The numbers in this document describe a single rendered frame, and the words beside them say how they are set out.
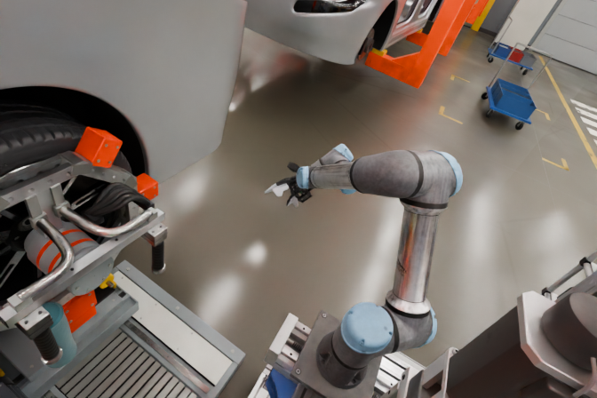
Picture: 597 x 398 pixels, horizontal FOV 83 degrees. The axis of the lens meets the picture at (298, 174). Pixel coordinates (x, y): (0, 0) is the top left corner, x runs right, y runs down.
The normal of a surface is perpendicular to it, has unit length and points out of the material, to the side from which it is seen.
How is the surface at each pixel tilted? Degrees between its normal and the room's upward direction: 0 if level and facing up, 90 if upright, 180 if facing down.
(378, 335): 7
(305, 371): 0
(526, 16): 90
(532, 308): 0
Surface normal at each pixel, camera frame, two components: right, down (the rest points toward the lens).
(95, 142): -0.26, -0.06
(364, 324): 0.12, -0.74
